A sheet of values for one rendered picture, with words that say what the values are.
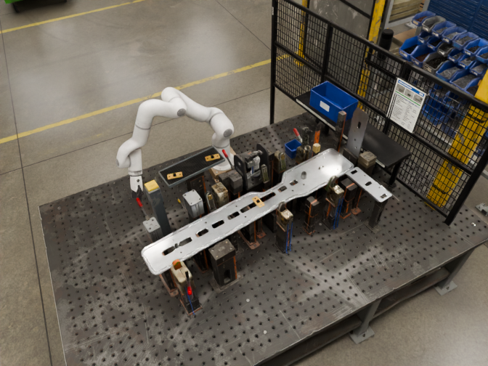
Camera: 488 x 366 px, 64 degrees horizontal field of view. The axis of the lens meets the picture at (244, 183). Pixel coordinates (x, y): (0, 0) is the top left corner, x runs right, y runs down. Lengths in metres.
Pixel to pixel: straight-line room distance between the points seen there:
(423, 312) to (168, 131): 2.99
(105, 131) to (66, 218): 1.92
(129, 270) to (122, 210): 0.48
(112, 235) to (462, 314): 2.50
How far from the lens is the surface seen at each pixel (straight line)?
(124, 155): 2.39
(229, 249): 2.05
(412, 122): 2.59
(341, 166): 2.51
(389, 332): 3.09
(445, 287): 3.38
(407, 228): 2.69
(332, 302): 2.30
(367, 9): 4.18
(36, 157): 4.62
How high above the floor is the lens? 2.75
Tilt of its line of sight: 48 degrees down
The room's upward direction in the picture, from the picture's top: 3 degrees counter-clockwise
